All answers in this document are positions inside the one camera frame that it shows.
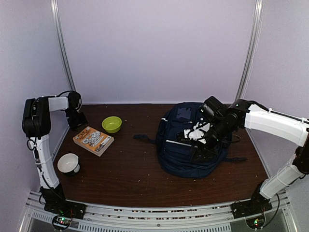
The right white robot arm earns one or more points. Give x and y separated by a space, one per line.
244 114

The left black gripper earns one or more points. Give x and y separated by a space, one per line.
83 121

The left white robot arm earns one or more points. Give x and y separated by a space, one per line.
36 125

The left corner aluminium post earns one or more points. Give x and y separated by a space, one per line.
62 47

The right corner aluminium post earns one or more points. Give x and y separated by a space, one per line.
253 43

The corner aluminium post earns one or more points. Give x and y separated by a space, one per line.
62 47
253 43

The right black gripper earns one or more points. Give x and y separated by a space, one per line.
207 152

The navy blue backpack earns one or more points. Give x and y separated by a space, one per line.
175 157

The front aluminium rail frame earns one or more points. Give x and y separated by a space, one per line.
204 218

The lime green plastic bowl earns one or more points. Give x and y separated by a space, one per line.
112 124

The orange comic paperback book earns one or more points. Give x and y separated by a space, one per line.
93 140

